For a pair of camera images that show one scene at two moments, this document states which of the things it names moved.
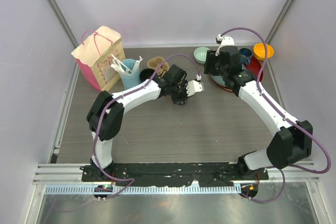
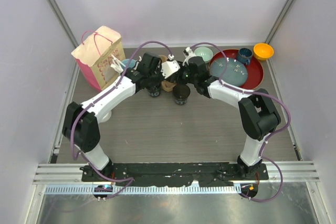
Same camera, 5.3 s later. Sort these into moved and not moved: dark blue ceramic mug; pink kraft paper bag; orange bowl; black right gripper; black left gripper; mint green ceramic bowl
Moved: black right gripper; black left gripper
Not moved: mint green ceramic bowl; pink kraft paper bag; orange bowl; dark blue ceramic mug
